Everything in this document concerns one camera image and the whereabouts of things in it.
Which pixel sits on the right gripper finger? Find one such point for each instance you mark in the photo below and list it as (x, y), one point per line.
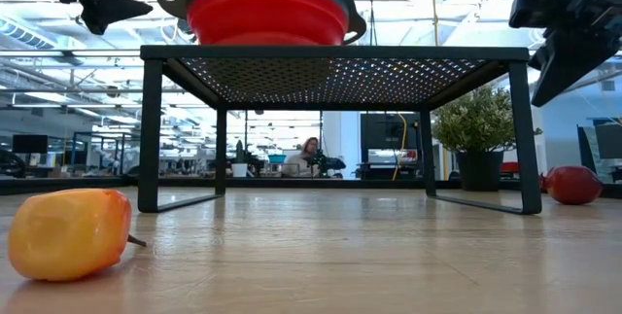
(568, 66)

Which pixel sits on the dark red toy fruit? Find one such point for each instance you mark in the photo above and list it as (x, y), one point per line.
(573, 185)

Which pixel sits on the red grey collapsible colander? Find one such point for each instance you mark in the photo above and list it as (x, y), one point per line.
(267, 12)

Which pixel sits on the small orange-red toy peach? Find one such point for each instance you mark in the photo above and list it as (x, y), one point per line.
(68, 233)

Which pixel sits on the black background robot arm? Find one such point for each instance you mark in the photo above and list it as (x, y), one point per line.
(333, 163)

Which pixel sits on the green potted plant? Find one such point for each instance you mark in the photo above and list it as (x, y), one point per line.
(478, 124)

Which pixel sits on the black cabinet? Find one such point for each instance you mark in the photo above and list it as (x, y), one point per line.
(384, 131)

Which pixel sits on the white pot with cactus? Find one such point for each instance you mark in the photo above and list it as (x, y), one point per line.
(239, 169)

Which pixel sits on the black perforated metal stand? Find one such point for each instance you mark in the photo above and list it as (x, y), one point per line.
(335, 52)

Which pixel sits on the person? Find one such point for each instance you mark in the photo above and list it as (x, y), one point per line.
(303, 158)

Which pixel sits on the black aluminium table frame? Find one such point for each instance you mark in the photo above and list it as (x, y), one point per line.
(291, 183)

